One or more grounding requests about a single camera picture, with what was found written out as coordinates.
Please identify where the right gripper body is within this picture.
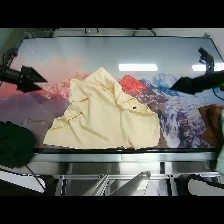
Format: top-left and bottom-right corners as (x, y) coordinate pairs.
(181, 76), (205, 96)

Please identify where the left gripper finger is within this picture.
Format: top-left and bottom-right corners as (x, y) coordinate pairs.
(28, 66), (49, 84)
(25, 83), (44, 94)

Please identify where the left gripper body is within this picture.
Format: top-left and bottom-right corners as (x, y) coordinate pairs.
(17, 65), (34, 94)

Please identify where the brown garment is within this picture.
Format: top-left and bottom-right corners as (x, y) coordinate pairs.
(197, 103), (224, 148)

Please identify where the dark green garment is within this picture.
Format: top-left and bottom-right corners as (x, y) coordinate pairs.
(0, 120), (38, 169)

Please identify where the pale green garment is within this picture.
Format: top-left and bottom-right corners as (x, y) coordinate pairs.
(215, 109), (224, 175)

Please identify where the cream shirt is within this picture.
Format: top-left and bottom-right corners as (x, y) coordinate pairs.
(42, 66), (161, 150)

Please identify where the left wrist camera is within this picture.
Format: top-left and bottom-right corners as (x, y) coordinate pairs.
(0, 47), (19, 69)

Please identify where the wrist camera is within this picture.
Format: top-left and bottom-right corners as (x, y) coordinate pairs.
(198, 47), (216, 74)
(0, 47), (19, 69)

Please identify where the black cable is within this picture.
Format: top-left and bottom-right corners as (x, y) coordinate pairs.
(24, 164), (48, 192)
(211, 87), (224, 102)
(185, 173), (224, 196)

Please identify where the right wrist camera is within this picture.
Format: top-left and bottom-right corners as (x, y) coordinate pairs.
(198, 47), (216, 74)

